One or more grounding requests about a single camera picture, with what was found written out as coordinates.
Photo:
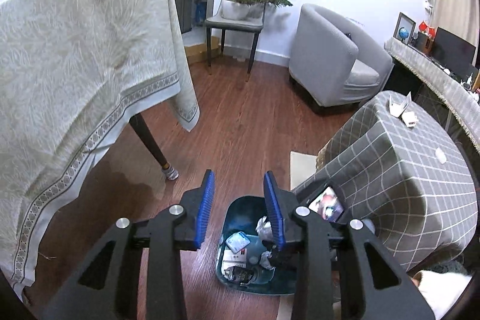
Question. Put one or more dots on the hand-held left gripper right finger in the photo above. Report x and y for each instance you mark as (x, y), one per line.
(275, 215)

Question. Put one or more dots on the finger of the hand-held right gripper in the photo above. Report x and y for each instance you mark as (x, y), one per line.
(287, 260)

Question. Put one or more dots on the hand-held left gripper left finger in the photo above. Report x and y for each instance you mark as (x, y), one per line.
(204, 211)

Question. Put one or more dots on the white tissue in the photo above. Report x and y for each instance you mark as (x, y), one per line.
(267, 259)

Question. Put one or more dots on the dark teal trash bin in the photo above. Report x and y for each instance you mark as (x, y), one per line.
(243, 211)

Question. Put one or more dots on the blue and white packet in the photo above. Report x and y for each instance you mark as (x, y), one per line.
(237, 242)

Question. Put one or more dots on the white printed carton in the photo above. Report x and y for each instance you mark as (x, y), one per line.
(235, 260)

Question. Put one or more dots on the person's right forearm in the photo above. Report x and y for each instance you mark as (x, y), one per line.
(336, 286)

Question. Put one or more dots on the beige floor mat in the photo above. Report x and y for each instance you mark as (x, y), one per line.
(302, 170)

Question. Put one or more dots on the striped table leg sock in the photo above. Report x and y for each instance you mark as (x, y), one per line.
(170, 173)

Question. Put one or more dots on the grey checked tablecloth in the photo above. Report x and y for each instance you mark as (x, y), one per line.
(393, 192)

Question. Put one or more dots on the dark wooden table leg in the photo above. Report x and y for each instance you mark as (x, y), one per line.
(148, 140)

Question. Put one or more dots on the small white carton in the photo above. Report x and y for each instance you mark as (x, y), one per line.
(410, 118)

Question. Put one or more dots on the white folded paper box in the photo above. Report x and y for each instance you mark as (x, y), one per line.
(399, 106)

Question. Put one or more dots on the small white cap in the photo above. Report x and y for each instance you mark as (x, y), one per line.
(440, 156)

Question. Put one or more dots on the grey fabric armchair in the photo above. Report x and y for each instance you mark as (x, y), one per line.
(322, 57)

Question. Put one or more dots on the person's white clothing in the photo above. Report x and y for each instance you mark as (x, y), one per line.
(446, 293)

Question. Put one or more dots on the flat cardboard box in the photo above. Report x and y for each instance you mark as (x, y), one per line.
(198, 52)

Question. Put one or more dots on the beige fringed desk cloth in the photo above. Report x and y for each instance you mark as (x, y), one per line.
(431, 74)

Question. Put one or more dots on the grey dining chair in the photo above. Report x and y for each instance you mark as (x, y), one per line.
(232, 24)

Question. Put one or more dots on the framed globe picture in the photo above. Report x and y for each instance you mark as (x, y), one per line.
(405, 29)

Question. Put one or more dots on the cream patterned tablecloth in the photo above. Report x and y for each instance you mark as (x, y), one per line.
(75, 61)

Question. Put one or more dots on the blue water bottle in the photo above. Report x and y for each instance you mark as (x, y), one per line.
(201, 10)

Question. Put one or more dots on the black monitor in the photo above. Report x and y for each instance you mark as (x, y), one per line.
(452, 48)

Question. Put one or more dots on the small red flags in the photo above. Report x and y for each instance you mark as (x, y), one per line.
(425, 28)

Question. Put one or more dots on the green plant in white pot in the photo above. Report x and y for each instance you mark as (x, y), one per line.
(234, 10)

